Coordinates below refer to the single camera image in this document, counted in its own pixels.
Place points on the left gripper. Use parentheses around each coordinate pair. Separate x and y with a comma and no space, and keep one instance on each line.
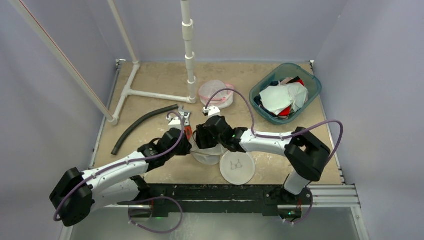
(187,146)

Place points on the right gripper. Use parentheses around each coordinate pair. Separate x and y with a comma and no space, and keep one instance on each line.
(201,134)

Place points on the pink-trimmed mesh laundry bag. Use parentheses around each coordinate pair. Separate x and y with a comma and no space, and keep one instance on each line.
(222,99)

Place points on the pale mint green bra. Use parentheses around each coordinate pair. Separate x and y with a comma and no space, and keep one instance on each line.
(280,97)

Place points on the teal plastic bin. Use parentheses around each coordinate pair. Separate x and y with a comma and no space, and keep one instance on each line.
(283,71)

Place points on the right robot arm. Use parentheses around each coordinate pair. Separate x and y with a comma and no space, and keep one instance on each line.
(307,154)

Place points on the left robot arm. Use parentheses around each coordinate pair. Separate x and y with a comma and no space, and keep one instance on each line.
(79,192)

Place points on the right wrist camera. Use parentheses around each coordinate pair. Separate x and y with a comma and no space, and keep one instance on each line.
(211,111)

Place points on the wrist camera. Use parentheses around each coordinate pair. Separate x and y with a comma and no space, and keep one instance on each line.
(175,122)
(211,111)

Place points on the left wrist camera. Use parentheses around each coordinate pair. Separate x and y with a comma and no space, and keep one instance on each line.
(175,122)

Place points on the red-handled adjustable wrench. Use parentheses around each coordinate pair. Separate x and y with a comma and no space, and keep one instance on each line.
(186,114)

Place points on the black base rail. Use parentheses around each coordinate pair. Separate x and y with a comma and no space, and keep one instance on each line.
(268,200)

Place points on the white PVC pipe frame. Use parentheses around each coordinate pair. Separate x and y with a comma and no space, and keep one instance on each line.
(113,118)

